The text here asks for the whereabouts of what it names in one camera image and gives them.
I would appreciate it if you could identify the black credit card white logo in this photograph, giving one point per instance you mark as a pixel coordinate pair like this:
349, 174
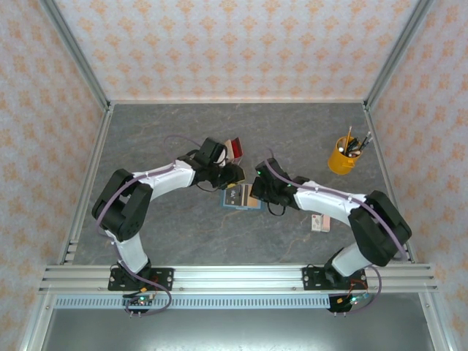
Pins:
233, 196

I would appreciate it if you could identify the blue card holder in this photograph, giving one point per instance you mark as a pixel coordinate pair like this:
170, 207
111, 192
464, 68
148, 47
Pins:
223, 205

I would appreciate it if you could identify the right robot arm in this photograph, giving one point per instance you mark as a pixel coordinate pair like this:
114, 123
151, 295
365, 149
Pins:
321, 199

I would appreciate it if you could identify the red flat card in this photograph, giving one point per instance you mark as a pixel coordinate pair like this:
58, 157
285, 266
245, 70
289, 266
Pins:
237, 146

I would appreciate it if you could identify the red box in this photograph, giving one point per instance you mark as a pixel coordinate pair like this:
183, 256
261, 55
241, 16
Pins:
239, 159

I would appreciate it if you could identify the beige flat block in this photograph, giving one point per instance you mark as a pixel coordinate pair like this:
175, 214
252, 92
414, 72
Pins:
229, 148

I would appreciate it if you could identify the pink white small box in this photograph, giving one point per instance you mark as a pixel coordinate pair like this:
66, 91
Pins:
321, 223

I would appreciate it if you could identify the yellow metal cup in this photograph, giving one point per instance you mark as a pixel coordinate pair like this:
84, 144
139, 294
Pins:
338, 162

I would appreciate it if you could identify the pink marker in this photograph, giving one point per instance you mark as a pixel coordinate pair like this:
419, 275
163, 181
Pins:
354, 155

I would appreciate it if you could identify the black pen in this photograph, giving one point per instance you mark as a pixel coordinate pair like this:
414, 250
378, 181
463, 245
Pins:
366, 138
356, 143

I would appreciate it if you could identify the wooden pencil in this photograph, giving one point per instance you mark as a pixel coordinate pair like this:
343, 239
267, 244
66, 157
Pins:
349, 133

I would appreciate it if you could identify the small circuit board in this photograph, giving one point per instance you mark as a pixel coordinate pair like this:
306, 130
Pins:
140, 301
352, 300

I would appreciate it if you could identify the grey metal panel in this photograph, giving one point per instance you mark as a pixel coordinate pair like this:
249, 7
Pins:
234, 329

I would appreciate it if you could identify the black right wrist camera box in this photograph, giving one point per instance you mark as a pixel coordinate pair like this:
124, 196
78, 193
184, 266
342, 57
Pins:
272, 170

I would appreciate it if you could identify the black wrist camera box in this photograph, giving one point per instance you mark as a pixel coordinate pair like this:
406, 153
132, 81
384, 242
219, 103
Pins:
212, 151
272, 170

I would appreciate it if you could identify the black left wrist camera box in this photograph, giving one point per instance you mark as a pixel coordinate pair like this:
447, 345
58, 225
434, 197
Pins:
212, 151

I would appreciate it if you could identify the aluminium front rail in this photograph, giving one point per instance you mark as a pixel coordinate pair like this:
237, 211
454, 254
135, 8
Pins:
237, 278

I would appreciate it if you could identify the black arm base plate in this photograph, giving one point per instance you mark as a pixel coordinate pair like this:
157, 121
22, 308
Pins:
164, 278
311, 279

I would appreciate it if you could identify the aluminium side rail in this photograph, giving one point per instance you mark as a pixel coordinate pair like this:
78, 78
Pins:
86, 186
391, 183

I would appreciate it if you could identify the aluminium frame post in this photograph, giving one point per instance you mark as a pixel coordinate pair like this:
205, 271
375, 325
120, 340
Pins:
398, 51
73, 51
433, 321
34, 321

